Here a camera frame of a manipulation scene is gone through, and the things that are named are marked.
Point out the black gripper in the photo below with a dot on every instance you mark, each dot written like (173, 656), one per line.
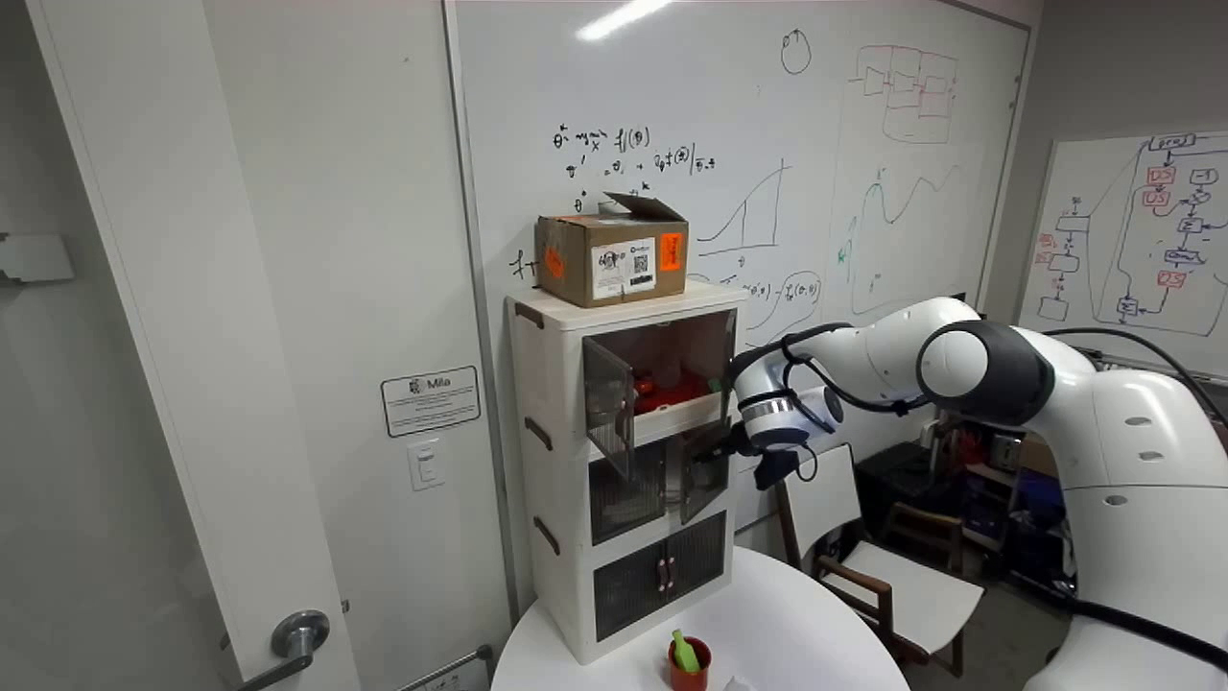
(777, 464)

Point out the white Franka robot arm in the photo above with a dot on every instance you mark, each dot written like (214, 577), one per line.
(1127, 446)

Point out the white three-compartment cabinet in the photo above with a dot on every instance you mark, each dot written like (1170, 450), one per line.
(558, 510)

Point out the white room door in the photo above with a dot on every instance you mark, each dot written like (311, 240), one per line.
(165, 386)

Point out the red object in cabinet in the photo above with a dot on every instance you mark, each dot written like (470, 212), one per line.
(659, 387)

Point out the green item in cup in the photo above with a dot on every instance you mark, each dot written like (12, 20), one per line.
(690, 653)

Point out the wooden storage shelf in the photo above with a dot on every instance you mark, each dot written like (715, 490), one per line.
(993, 500)

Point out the cardboard box with orange sticker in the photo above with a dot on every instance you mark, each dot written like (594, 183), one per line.
(612, 263)

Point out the small whiteboard with coloured drawings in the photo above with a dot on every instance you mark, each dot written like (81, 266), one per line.
(1138, 243)

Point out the white chair with wooden frame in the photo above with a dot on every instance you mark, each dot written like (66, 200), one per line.
(916, 596)

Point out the large wall whiteboard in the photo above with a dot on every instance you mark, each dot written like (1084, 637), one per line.
(768, 126)

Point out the white wall sign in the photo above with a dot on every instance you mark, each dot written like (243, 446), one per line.
(430, 399)

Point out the white light switch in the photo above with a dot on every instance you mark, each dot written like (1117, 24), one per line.
(425, 463)

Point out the grey wall mounted bracket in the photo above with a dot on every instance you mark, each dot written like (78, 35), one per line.
(31, 259)

